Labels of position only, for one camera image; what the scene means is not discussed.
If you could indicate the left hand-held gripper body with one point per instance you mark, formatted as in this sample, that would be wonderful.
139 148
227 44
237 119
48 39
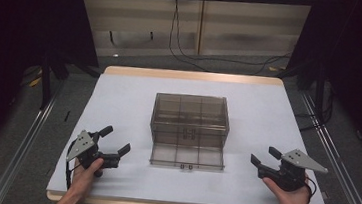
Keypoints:
82 143

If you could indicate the transparent brown drawer cabinet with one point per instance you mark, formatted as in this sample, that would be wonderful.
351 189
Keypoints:
190 116

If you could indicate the transparent brown plastic drawer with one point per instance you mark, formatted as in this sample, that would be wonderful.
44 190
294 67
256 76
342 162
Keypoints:
187 157

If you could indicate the person's left hand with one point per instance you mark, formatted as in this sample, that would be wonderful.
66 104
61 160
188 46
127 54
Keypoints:
84 178

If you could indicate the metal floor rail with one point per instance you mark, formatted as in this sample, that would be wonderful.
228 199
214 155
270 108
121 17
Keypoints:
342 174
20 153

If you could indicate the small black floor item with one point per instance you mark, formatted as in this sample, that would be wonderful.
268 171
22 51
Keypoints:
67 115

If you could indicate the black metal stand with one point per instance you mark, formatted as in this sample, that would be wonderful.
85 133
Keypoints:
319 95
45 82

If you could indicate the white table cover sheet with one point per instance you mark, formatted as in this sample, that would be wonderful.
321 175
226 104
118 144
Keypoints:
129 93

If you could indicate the person's right hand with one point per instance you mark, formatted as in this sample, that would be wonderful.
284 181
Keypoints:
293 203

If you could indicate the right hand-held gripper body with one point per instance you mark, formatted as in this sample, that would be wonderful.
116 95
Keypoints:
300 159

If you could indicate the black curtain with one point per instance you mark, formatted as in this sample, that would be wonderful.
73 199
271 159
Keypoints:
13 49
360 65

